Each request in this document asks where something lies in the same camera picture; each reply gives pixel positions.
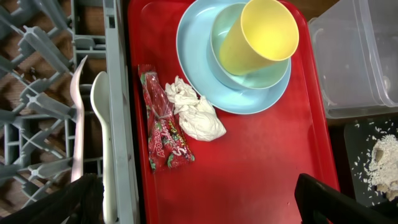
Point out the rice and food scraps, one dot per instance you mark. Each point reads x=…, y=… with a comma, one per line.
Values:
x=375, y=165

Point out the grey dishwasher rack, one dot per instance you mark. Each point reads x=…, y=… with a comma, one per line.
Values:
x=42, y=43

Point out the red strawberry snack wrapper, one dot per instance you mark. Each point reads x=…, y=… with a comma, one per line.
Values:
x=167, y=146

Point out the light blue bowl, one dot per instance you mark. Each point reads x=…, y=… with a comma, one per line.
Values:
x=257, y=80

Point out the white napkin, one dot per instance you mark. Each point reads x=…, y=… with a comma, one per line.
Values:
x=196, y=116

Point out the clear plastic bin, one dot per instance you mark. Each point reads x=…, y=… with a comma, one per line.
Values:
x=355, y=48

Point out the white plastic spoon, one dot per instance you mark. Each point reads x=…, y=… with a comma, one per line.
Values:
x=99, y=98

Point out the yellow plastic cup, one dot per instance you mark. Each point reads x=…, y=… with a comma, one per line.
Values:
x=264, y=33

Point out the light blue plate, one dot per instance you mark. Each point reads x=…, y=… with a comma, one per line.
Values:
x=192, y=39

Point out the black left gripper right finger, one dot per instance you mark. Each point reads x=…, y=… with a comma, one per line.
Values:
x=319, y=203

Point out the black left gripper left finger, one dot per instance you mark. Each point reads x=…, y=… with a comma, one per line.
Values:
x=79, y=202

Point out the red plastic tray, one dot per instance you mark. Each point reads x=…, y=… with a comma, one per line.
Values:
x=248, y=175

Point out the black waste tray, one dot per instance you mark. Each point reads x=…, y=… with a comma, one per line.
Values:
x=352, y=142

